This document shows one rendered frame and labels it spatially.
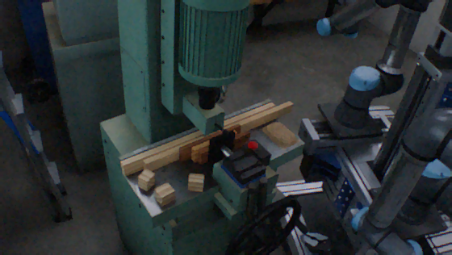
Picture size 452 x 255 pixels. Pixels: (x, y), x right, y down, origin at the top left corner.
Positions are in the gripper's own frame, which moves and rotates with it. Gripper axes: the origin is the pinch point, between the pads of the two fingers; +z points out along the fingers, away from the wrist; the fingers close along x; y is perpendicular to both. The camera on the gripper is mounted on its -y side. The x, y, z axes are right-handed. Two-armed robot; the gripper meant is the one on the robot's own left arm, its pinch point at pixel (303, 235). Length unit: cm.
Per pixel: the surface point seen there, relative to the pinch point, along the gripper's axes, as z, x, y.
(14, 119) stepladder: 95, -68, -47
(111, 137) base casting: 60, -36, -34
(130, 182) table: 27, -41, -26
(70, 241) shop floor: 118, -59, 27
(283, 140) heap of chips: 17.8, 11.0, -25.0
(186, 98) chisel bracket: 26, -18, -46
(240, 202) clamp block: 6.0, -17.0, -16.8
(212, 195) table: 16.7, -20.1, -17.0
